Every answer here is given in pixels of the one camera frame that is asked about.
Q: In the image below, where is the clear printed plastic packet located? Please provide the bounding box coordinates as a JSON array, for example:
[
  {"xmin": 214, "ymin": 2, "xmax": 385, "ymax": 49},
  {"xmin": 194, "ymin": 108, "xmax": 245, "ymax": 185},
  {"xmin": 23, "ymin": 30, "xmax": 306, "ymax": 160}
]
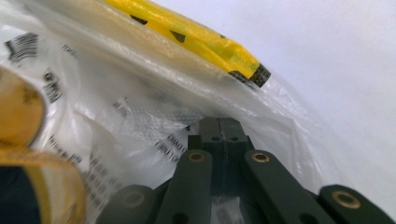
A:
[{"xmin": 0, "ymin": 0, "xmax": 250, "ymax": 218}]

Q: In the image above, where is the yellow round item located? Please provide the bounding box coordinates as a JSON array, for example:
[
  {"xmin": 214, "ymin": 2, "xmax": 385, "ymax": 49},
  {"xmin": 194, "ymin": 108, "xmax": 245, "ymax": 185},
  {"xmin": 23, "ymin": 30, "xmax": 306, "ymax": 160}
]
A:
[{"xmin": 0, "ymin": 65, "xmax": 47, "ymax": 147}]

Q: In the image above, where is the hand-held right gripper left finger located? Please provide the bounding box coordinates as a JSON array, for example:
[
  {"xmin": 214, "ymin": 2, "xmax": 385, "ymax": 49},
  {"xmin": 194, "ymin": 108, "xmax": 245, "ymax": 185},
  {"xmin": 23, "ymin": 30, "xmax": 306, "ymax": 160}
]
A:
[{"xmin": 187, "ymin": 117, "xmax": 226, "ymax": 191}]

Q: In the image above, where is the yellow packet with black marks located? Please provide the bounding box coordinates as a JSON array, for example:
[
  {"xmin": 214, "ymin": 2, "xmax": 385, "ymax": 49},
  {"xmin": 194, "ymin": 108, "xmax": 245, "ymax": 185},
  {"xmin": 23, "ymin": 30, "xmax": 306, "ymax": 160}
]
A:
[{"xmin": 102, "ymin": 0, "xmax": 272, "ymax": 89}]

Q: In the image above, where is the dark blue and yellow package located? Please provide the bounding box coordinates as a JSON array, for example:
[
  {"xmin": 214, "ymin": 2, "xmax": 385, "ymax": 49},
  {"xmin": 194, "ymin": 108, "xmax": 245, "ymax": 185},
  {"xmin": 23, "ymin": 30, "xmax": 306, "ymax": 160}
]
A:
[{"xmin": 0, "ymin": 147, "xmax": 89, "ymax": 224}]

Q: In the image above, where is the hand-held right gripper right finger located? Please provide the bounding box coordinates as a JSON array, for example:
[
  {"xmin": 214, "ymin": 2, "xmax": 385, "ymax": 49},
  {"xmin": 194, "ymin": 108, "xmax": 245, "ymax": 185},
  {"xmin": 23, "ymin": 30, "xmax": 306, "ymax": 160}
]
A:
[{"xmin": 219, "ymin": 117, "xmax": 255, "ymax": 191}]

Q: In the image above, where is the white translucent plastic bag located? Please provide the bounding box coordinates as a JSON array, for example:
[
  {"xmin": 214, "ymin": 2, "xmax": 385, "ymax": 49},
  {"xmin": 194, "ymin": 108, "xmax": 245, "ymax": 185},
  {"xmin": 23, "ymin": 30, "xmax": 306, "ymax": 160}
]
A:
[{"xmin": 0, "ymin": 0, "xmax": 354, "ymax": 224}]

